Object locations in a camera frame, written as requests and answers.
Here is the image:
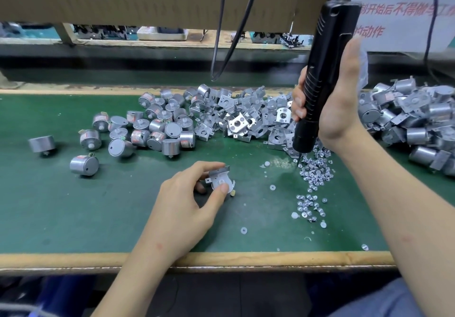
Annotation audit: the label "pile of metal brackets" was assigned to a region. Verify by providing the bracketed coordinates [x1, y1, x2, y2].
[138, 83, 296, 159]

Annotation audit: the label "pile of silver motors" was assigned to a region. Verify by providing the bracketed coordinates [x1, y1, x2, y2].
[28, 93, 196, 178]

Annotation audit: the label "black electric screwdriver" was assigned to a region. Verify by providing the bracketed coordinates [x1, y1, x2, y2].
[293, 0, 362, 154]

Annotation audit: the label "scatter of small silver screws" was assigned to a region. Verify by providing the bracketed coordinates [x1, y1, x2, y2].
[240, 146, 369, 252]

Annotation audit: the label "brown back panel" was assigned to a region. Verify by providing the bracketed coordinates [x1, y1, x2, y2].
[0, 0, 338, 33]

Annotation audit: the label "person's right hand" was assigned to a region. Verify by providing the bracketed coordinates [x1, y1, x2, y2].
[291, 36, 367, 154]

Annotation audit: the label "silver metal bracket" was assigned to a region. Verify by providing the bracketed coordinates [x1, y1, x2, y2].
[205, 165, 232, 189]

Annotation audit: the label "pile of assembled motors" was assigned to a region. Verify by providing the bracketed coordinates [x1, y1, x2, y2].
[359, 77, 455, 178]

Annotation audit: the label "green bench mat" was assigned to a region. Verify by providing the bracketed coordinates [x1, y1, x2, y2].
[0, 93, 455, 253]

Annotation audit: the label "black hanging cable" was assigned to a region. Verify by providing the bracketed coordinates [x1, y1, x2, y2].
[211, 0, 227, 81]
[215, 0, 263, 81]

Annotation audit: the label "person's left forearm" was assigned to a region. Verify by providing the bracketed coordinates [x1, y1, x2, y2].
[91, 249, 189, 317]

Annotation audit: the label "person's right forearm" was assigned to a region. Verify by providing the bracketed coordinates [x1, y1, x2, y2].
[334, 132, 455, 317]

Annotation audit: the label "small clear plastic bag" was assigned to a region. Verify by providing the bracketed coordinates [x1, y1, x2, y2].
[359, 46, 369, 90]

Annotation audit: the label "person's left hand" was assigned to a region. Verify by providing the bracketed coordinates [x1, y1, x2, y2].
[138, 160, 232, 264]

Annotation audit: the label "blue plastic bin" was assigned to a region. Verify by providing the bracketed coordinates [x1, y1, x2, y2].
[36, 276, 93, 317]

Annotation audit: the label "white paper sign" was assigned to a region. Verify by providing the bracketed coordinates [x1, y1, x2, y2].
[352, 0, 455, 52]

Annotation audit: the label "silver round motor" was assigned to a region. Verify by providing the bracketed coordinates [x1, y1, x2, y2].
[206, 171, 236, 197]

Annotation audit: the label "grey blue trousers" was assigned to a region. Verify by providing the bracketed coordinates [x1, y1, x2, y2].
[330, 278, 428, 317]

